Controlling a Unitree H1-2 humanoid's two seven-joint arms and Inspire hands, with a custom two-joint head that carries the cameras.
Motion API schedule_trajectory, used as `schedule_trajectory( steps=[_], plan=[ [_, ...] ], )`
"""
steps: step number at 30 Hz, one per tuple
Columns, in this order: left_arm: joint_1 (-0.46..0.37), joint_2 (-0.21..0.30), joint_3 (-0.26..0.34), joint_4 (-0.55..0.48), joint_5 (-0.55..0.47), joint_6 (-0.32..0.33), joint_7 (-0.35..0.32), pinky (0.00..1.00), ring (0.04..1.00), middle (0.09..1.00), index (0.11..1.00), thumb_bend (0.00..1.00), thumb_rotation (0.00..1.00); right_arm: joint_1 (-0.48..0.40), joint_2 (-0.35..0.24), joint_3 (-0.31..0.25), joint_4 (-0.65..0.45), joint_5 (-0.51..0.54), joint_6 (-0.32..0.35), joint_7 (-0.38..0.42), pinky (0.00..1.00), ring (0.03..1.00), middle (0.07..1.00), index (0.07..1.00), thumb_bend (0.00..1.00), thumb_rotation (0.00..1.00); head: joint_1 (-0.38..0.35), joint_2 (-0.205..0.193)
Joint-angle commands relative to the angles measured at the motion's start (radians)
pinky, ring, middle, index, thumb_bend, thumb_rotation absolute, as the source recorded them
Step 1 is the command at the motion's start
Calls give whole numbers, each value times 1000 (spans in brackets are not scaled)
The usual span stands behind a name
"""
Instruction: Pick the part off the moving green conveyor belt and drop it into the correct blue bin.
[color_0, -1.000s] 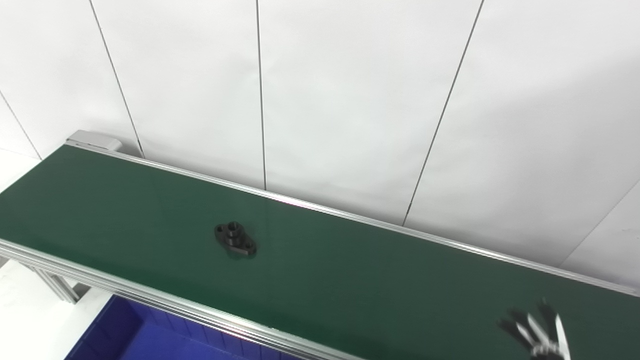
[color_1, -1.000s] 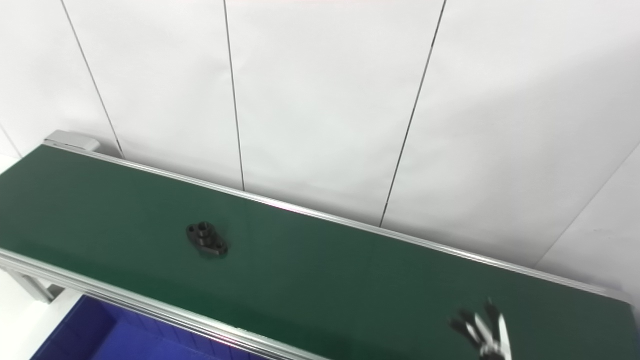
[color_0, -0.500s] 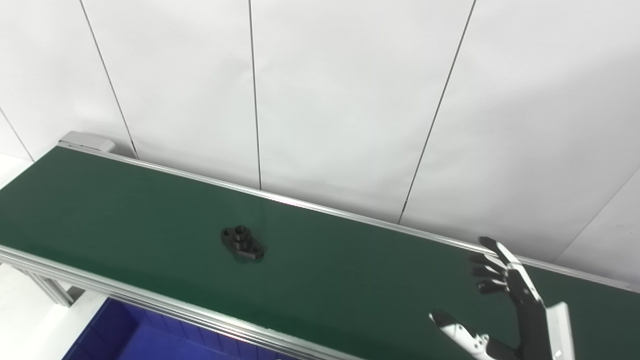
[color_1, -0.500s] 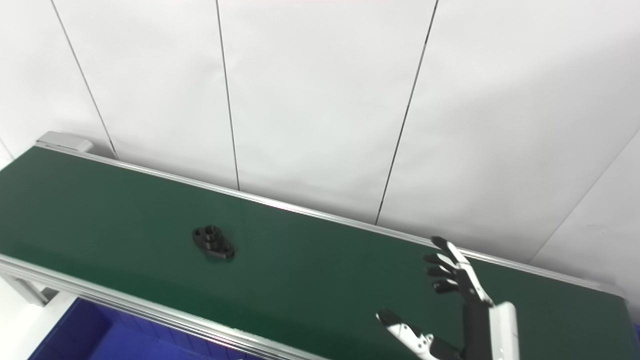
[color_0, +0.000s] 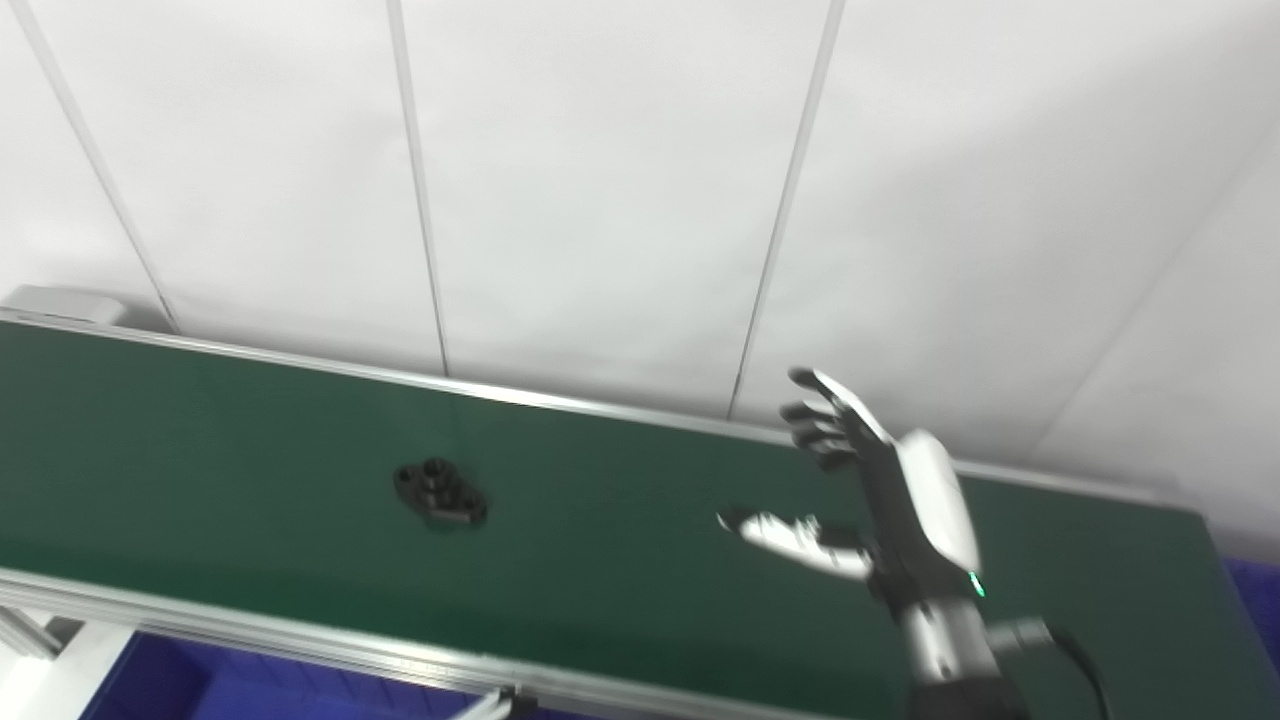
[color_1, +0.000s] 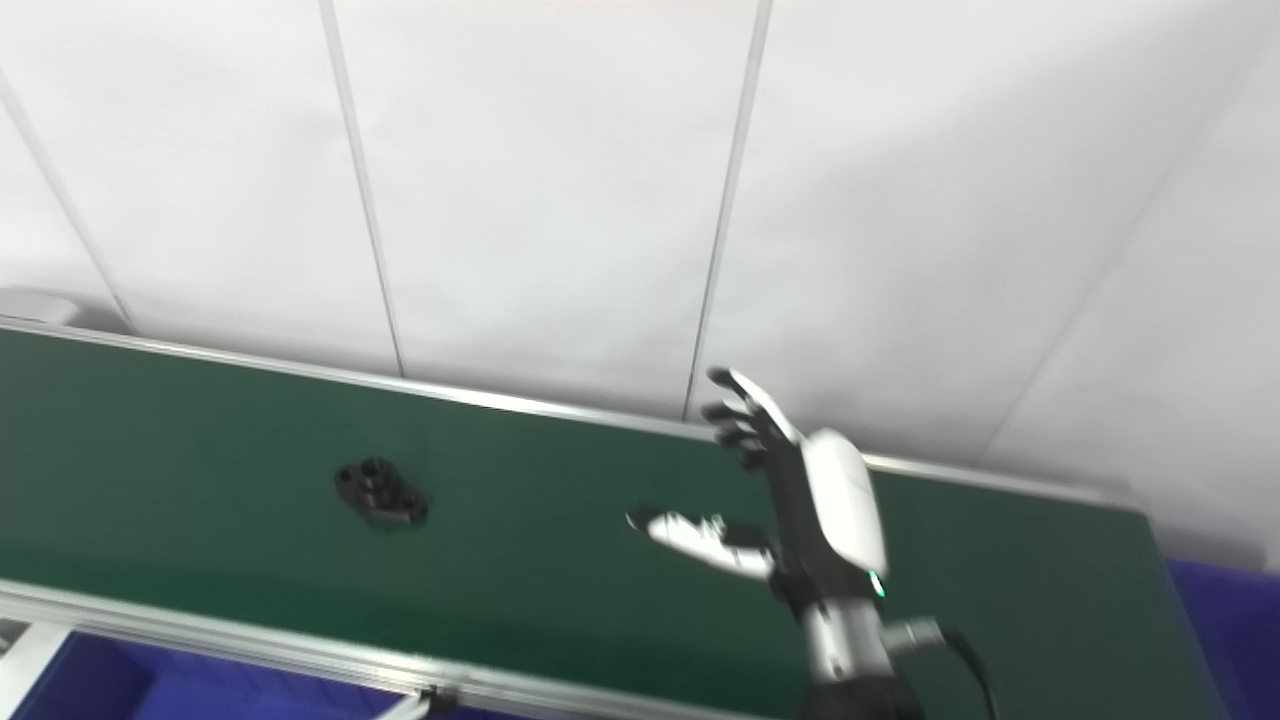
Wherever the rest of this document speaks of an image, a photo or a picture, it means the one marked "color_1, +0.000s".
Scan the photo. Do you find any white conveyor end cover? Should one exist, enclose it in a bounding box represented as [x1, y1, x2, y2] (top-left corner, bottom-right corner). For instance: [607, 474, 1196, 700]
[0, 287, 78, 329]

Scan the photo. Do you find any green conveyor belt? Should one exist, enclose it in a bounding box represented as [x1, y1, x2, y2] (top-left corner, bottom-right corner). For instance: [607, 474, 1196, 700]
[0, 328, 1233, 720]

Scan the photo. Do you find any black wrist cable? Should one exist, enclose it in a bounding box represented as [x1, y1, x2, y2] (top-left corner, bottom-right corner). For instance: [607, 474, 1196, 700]
[880, 618, 1003, 720]

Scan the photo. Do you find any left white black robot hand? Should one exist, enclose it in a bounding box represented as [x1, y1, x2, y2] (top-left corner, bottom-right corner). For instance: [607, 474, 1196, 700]
[384, 688, 447, 720]

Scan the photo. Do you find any blue plastic bin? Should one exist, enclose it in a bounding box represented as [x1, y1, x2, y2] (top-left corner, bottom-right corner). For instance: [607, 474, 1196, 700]
[0, 577, 791, 720]
[8, 630, 426, 720]
[1164, 557, 1280, 720]

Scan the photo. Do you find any aluminium conveyor side rail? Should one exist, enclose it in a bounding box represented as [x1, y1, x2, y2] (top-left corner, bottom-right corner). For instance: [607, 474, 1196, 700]
[0, 317, 1153, 509]

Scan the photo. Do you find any white conveyor support leg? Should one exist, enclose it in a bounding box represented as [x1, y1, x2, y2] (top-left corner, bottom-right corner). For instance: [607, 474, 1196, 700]
[0, 618, 73, 693]

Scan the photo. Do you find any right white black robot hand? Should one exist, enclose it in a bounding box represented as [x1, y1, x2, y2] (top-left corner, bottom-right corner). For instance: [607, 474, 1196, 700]
[627, 366, 891, 614]

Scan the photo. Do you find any black metal part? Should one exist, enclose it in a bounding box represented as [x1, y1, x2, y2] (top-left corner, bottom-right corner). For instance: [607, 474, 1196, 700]
[334, 457, 430, 530]

